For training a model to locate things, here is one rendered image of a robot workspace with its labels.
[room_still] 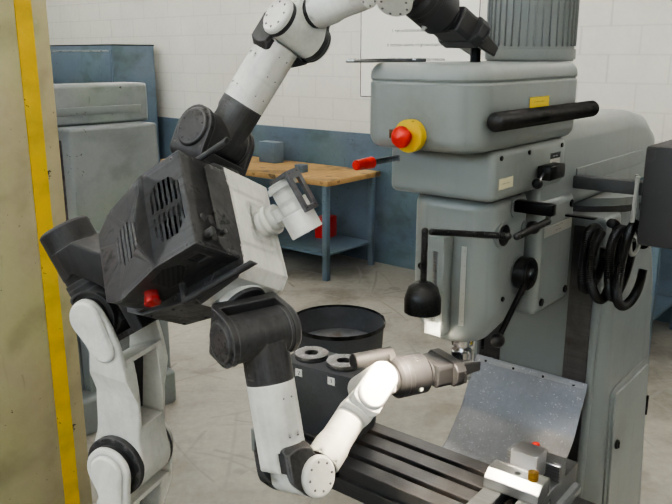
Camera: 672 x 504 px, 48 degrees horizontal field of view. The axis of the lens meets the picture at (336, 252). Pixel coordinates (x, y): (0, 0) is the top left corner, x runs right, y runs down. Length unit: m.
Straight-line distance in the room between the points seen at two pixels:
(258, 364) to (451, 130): 0.54
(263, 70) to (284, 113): 6.10
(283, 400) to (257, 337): 0.13
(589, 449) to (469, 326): 0.66
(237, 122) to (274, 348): 0.48
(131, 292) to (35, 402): 1.67
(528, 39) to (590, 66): 4.28
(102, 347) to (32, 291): 1.30
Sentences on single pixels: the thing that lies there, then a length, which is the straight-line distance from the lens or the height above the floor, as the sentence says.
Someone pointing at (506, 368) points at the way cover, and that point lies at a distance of 2.11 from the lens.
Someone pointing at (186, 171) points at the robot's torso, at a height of 1.70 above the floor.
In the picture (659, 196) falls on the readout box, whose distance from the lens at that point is 1.68.
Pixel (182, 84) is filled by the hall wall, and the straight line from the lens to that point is 8.79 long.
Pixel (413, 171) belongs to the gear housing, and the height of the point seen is 1.68.
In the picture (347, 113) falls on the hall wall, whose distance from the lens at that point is 7.15.
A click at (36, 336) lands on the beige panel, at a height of 0.90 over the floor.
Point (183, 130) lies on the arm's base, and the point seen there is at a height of 1.76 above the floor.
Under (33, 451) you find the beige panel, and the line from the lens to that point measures 3.15.
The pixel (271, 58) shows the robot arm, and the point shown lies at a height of 1.90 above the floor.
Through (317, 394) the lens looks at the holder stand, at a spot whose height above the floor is 1.06.
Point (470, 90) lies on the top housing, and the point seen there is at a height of 1.84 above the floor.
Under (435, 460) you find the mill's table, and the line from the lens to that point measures 1.94.
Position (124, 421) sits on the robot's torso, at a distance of 1.76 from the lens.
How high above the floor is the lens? 1.91
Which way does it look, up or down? 15 degrees down
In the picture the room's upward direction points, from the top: straight up
